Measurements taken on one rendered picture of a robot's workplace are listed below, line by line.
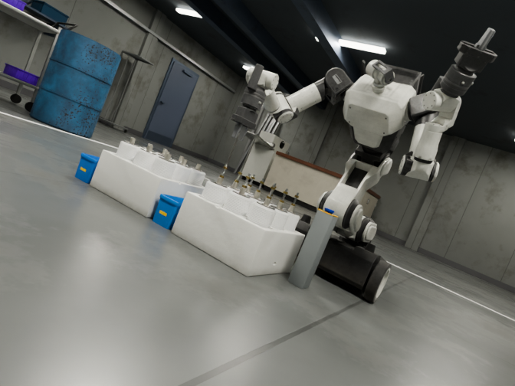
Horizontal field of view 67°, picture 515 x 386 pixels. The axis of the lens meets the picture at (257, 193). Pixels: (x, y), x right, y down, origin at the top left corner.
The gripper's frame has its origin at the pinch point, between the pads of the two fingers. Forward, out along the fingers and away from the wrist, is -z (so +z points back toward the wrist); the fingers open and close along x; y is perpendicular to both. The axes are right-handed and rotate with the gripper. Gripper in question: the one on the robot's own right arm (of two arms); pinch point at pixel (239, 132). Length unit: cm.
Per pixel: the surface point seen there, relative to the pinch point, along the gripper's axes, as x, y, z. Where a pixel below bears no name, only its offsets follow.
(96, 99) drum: -64, -280, -8
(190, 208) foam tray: 8.1, -1.1, -35.5
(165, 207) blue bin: 9.9, -13.5, -40.1
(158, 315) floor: 54, 56, -48
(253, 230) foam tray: 1.8, 27.6, -31.8
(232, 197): 2.1, 12.1, -24.6
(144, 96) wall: -392, -786, 50
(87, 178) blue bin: 22, -62, -45
